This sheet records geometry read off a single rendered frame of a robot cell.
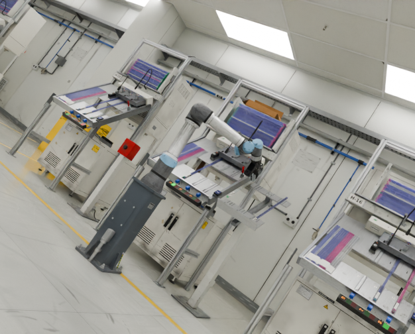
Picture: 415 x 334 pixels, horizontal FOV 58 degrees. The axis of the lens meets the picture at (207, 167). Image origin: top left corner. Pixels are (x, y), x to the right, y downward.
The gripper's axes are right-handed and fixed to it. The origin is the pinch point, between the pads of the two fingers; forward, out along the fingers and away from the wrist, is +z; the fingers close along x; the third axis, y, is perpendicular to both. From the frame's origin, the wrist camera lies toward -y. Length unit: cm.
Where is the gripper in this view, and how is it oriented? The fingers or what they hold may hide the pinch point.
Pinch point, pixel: (251, 180)
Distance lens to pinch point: 281.6
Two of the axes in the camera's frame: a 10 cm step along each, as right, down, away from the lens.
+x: -7.4, -4.4, 5.0
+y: 6.7, -4.9, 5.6
